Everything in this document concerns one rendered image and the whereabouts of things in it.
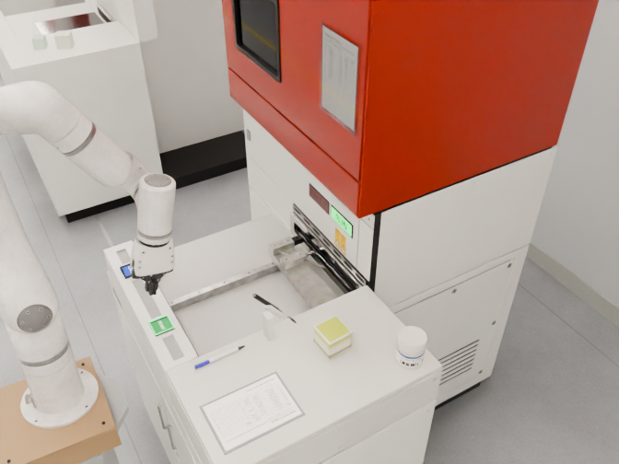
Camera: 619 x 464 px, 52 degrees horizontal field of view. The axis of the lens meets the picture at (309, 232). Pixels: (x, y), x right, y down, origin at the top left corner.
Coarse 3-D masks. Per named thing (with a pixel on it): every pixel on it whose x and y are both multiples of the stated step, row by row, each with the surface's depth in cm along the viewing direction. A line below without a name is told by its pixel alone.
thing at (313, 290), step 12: (288, 252) 208; (276, 264) 206; (300, 264) 203; (288, 276) 200; (300, 276) 199; (312, 276) 199; (300, 288) 195; (312, 288) 195; (324, 288) 195; (312, 300) 191; (324, 300) 191
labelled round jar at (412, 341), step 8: (408, 328) 158; (416, 328) 158; (400, 336) 156; (408, 336) 156; (416, 336) 156; (424, 336) 156; (400, 344) 156; (408, 344) 154; (416, 344) 154; (424, 344) 155; (400, 352) 157; (408, 352) 156; (416, 352) 155; (424, 352) 157; (400, 360) 159; (408, 360) 157; (416, 360) 157; (408, 368) 159; (416, 368) 160
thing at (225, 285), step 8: (272, 264) 208; (248, 272) 205; (256, 272) 205; (264, 272) 207; (272, 272) 209; (232, 280) 202; (240, 280) 203; (248, 280) 205; (208, 288) 199; (216, 288) 200; (224, 288) 201; (232, 288) 203; (184, 296) 196; (192, 296) 196; (200, 296) 198; (208, 296) 200; (176, 304) 194; (184, 304) 196; (192, 304) 198
